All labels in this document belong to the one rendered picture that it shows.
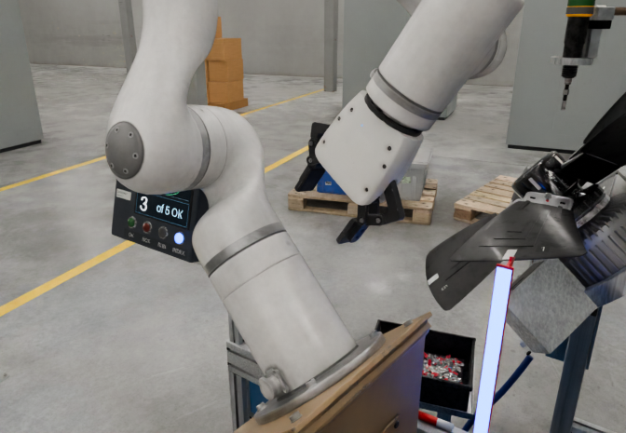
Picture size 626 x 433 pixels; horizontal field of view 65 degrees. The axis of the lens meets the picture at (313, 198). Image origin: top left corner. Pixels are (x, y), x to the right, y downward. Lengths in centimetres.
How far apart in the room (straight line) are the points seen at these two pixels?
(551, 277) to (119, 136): 85
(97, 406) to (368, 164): 204
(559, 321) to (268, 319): 67
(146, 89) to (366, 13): 798
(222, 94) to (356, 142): 858
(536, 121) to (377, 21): 317
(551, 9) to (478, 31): 609
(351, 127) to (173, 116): 22
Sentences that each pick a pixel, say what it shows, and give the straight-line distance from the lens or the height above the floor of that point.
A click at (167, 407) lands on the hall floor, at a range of 234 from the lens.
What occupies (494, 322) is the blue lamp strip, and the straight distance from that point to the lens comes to 83.
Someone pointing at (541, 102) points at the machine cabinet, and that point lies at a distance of 666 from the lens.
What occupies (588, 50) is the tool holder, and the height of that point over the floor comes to 148.
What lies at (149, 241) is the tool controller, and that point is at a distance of 111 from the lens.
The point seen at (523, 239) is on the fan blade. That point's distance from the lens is 94.
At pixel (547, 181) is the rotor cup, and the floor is 122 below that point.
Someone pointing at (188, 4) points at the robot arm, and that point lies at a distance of 69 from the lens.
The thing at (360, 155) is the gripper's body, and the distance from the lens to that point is 56.
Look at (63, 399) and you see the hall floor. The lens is 253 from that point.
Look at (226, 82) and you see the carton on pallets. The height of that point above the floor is 50.
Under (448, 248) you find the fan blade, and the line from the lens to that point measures 127.
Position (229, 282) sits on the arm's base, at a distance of 62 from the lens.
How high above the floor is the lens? 153
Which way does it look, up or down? 20 degrees down
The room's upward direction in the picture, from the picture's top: straight up
